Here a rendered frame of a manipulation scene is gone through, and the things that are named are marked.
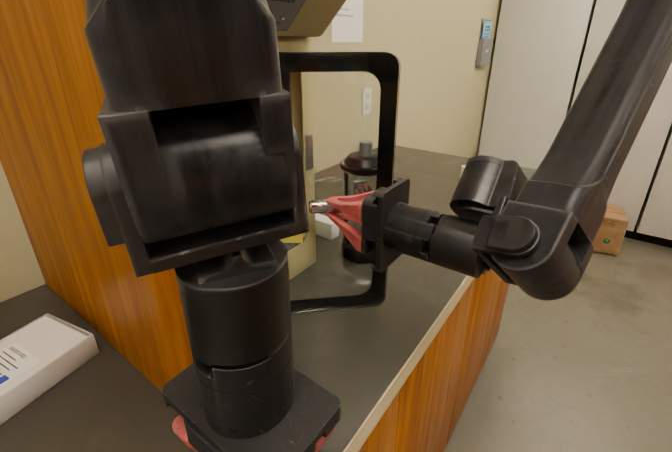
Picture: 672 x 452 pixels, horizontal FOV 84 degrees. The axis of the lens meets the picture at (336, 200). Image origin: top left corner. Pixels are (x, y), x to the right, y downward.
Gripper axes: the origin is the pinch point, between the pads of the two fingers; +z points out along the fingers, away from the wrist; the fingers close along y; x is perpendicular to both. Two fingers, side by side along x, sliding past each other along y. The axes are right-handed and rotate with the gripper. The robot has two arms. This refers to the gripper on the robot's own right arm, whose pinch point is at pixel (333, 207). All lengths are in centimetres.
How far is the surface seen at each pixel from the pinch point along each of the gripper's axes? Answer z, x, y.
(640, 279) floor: -64, -240, -122
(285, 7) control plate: 13.5, -7.2, 24.7
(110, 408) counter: 19.2, 25.7, -25.7
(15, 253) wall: 63, 23, -18
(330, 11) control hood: 13.6, -17.8, 24.7
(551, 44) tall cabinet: 22, -299, 18
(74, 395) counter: 25.5, 27.8, -25.7
